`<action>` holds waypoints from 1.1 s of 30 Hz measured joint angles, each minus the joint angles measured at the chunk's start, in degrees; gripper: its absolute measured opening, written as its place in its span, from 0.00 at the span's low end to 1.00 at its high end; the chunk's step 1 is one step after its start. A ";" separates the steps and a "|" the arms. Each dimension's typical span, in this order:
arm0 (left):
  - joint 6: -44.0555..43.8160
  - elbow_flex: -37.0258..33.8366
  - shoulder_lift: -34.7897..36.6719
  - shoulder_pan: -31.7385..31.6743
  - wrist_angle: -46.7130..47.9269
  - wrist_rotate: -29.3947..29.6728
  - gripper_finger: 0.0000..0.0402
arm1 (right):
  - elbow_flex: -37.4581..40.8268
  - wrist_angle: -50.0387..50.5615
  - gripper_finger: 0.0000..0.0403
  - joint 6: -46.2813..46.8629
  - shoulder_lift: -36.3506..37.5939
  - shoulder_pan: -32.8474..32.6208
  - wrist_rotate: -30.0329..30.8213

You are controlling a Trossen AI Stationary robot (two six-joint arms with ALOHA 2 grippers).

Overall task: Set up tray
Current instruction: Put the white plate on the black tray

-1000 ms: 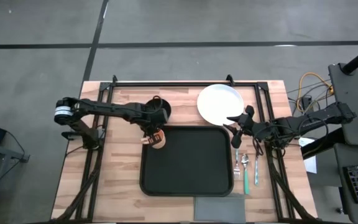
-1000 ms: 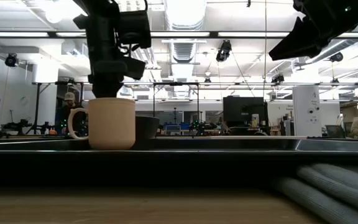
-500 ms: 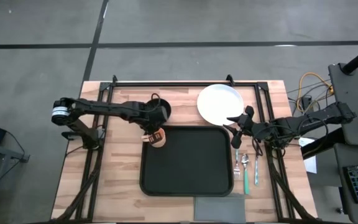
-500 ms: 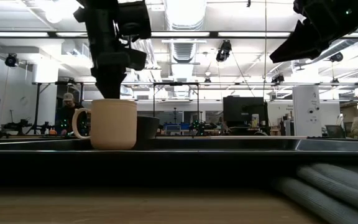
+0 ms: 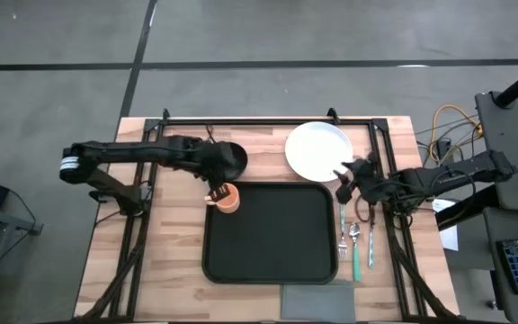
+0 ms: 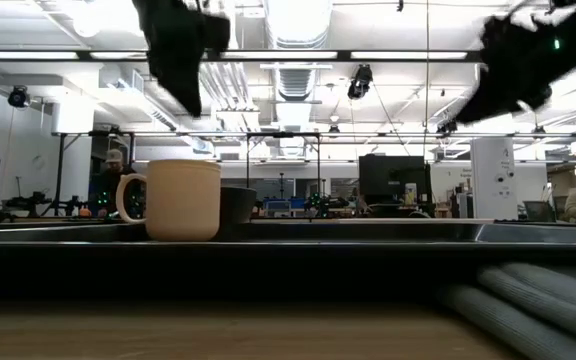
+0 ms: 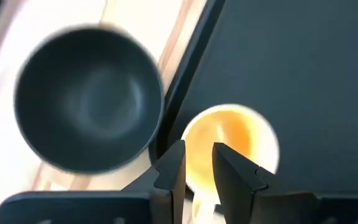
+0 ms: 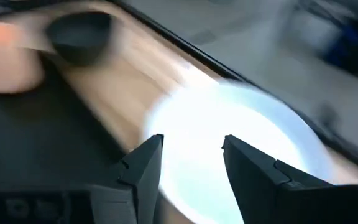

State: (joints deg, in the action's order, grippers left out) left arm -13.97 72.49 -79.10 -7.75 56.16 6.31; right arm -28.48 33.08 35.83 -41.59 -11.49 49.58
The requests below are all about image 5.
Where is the grey desk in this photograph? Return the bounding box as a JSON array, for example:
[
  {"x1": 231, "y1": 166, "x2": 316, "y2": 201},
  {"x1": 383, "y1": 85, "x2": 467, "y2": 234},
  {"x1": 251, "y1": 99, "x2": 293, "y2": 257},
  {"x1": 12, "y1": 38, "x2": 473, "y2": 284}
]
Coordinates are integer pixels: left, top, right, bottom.
[{"x1": 482, "y1": 207, "x2": 518, "y2": 324}]

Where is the grey metal side stand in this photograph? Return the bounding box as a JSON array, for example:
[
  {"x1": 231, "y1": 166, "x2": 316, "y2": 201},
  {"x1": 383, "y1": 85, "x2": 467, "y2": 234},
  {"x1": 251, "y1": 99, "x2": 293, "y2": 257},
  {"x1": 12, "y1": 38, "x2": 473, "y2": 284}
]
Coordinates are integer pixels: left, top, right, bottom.
[{"x1": 0, "y1": 202, "x2": 44, "y2": 324}]

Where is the yellow cable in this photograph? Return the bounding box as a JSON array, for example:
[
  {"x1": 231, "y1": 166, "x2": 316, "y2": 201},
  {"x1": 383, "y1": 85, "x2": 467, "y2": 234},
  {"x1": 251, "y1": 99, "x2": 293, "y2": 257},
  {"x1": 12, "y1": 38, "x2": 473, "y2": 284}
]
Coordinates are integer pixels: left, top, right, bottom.
[{"x1": 428, "y1": 103, "x2": 484, "y2": 166}]

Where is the dark looped gripper cable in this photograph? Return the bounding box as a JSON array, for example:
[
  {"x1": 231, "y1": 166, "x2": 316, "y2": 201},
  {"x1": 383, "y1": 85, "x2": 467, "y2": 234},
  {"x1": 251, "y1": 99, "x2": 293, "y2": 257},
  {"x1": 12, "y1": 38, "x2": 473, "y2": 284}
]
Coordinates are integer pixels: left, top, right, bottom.
[{"x1": 353, "y1": 197, "x2": 376, "y2": 224}]

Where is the black aluminium table frame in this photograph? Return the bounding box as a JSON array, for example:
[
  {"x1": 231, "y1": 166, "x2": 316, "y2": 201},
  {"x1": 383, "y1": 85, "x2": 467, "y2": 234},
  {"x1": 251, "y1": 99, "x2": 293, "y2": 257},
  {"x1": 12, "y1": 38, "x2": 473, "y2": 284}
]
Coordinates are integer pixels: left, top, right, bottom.
[{"x1": 78, "y1": 107, "x2": 459, "y2": 323}]

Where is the black plastic tray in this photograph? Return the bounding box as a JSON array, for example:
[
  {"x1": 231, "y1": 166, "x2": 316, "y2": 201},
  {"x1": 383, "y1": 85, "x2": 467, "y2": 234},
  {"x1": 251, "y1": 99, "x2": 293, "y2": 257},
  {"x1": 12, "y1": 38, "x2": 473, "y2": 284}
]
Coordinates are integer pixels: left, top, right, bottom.
[{"x1": 201, "y1": 181, "x2": 339, "y2": 285}]

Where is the white round plate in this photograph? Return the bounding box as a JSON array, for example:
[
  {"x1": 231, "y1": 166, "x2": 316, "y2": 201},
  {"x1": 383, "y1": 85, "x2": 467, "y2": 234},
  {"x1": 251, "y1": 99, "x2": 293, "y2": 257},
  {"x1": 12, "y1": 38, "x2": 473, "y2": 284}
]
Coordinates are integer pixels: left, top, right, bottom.
[{"x1": 284, "y1": 121, "x2": 354, "y2": 182}]

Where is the white paper sheet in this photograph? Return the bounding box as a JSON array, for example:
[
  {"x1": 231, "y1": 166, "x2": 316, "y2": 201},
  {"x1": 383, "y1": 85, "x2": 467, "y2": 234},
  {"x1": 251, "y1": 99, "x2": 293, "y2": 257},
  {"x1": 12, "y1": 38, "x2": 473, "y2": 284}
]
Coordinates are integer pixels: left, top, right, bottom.
[{"x1": 432, "y1": 197, "x2": 460, "y2": 252}]

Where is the silver knife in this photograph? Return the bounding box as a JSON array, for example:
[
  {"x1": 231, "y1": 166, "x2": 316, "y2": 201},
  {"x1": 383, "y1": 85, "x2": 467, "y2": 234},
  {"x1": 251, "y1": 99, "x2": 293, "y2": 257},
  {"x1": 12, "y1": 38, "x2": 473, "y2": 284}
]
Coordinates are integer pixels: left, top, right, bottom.
[{"x1": 367, "y1": 215, "x2": 376, "y2": 270}]

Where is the orange cup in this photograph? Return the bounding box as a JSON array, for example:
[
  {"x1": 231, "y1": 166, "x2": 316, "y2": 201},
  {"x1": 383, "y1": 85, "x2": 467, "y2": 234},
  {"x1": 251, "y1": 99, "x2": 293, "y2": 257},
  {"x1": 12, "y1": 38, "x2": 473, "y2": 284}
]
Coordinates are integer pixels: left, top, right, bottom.
[{"x1": 203, "y1": 182, "x2": 241, "y2": 215}]

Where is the spoon with green handle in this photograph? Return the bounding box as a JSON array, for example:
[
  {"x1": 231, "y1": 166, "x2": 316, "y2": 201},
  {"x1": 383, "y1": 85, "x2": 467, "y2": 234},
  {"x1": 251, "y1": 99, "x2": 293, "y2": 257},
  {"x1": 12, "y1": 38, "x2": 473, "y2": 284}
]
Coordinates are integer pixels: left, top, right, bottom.
[{"x1": 348, "y1": 222, "x2": 362, "y2": 283}]

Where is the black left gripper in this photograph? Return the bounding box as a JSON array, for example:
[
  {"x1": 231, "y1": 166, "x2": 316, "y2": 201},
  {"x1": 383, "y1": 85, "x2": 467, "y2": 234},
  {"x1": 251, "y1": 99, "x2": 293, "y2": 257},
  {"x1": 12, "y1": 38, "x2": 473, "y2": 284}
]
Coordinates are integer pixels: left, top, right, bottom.
[{"x1": 182, "y1": 137, "x2": 237, "y2": 203}]

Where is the silver fork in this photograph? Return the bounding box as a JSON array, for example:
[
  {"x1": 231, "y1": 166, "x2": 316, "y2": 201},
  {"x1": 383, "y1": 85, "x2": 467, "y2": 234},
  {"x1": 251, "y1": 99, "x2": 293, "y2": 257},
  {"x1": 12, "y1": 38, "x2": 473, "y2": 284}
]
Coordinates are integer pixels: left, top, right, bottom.
[{"x1": 337, "y1": 202, "x2": 349, "y2": 261}]

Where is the black power adapter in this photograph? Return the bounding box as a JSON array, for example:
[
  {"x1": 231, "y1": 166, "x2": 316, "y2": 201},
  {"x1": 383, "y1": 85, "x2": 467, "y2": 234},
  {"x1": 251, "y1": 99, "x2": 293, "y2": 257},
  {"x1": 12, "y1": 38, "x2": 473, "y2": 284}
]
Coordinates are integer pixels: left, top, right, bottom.
[{"x1": 436, "y1": 138, "x2": 452, "y2": 159}]

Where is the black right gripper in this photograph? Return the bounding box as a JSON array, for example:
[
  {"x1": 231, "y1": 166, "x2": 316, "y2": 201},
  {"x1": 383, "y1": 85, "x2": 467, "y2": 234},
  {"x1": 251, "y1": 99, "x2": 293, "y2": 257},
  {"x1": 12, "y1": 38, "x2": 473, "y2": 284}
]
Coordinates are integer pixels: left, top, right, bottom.
[{"x1": 334, "y1": 152, "x2": 399, "y2": 206}]

